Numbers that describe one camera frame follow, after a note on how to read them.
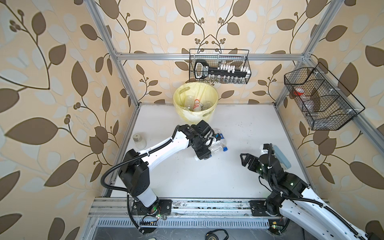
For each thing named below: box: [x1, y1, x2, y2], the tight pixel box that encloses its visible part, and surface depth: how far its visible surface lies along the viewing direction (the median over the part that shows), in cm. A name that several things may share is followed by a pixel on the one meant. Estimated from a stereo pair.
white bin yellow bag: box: [173, 82, 219, 123], surface depth 95 cm
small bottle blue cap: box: [215, 133, 225, 141], surface depth 73 cm
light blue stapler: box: [273, 145, 292, 170], surface depth 88 cm
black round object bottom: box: [205, 229, 229, 240], surface depth 67 cm
